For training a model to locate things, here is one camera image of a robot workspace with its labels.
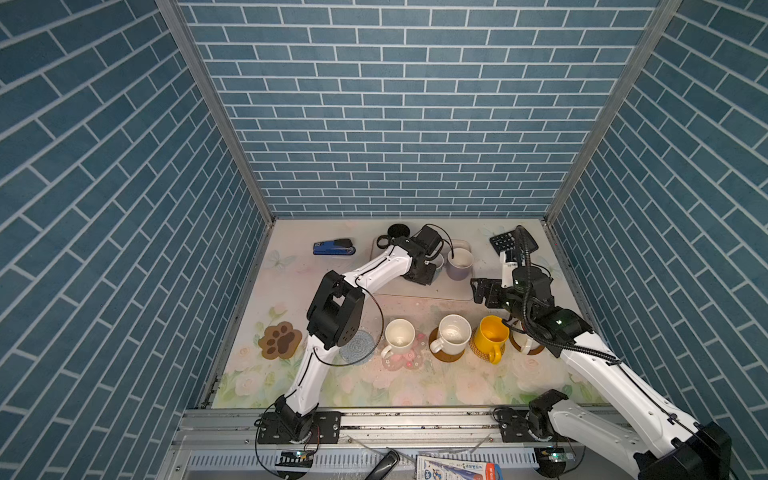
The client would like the black mug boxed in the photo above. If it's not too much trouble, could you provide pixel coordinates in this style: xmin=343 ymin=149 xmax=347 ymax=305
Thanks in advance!
xmin=376 ymin=223 xmax=410 ymax=249

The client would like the lavender mug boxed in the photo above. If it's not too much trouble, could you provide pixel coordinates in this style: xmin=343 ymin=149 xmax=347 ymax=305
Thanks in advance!
xmin=444 ymin=240 xmax=474 ymax=281

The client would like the beige serving tray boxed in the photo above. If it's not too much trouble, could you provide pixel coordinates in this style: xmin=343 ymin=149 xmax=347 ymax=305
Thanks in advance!
xmin=374 ymin=247 xmax=473 ymax=301

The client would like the red interior mug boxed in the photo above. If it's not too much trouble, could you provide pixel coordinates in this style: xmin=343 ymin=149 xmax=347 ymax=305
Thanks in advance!
xmin=512 ymin=326 xmax=541 ymax=355

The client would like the yellow mug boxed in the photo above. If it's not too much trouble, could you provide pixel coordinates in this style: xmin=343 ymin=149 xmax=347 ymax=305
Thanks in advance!
xmin=474 ymin=315 xmax=510 ymax=365

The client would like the dark brown round coaster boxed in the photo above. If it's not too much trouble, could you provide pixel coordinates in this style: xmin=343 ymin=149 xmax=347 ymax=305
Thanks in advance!
xmin=508 ymin=326 xmax=547 ymax=357

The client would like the cork woven coaster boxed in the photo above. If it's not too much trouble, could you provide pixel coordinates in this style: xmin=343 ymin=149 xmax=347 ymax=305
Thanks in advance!
xmin=469 ymin=334 xmax=489 ymax=363

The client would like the white mug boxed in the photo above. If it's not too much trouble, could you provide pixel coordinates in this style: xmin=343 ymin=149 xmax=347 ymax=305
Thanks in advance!
xmin=429 ymin=314 xmax=472 ymax=356
xmin=381 ymin=319 xmax=416 ymax=359

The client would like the pink flower coaster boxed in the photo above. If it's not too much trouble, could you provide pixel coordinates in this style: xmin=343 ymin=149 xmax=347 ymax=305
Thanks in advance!
xmin=381 ymin=341 xmax=426 ymax=371

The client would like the grey blue woven coaster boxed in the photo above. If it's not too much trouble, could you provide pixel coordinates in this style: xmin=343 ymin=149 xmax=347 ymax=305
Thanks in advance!
xmin=340 ymin=330 xmax=377 ymax=365

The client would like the paw print coaster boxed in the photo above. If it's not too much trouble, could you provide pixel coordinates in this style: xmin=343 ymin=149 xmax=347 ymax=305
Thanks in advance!
xmin=257 ymin=322 xmax=303 ymax=360

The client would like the light blue patterned mug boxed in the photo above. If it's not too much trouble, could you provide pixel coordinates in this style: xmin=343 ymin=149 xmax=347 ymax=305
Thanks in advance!
xmin=431 ymin=254 xmax=445 ymax=270

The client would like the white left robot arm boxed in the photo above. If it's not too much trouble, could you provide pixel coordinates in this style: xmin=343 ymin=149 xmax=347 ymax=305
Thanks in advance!
xmin=270 ymin=224 xmax=454 ymax=442

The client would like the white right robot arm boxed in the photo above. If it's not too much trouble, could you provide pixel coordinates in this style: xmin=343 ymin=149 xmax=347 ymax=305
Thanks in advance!
xmin=470 ymin=267 xmax=733 ymax=479

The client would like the black calculator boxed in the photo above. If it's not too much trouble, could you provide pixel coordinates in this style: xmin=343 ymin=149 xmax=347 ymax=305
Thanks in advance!
xmin=489 ymin=225 xmax=539 ymax=254

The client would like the blue black stapler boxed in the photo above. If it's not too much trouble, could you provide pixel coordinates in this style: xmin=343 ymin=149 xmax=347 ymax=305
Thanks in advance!
xmin=312 ymin=238 xmax=356 ymax=256

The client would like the printed paper package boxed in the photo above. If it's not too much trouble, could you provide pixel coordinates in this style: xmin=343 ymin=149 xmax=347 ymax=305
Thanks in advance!
xmin=416 ymin=456 xmax=503 ymax=480

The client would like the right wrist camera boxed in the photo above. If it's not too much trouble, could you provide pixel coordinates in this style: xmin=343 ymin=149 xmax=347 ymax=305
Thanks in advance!
xmin=499 ymin=250 xmax=518 ymax=288

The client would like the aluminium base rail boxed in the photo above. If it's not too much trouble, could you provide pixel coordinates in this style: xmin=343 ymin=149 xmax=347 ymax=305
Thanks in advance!
xmin=157 ymin=403 xmax=649 ymax=479

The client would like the black remote handle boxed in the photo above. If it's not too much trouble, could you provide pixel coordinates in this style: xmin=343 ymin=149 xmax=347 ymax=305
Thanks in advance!
xmin=365 ymin=450 xmax=401 ymax=480

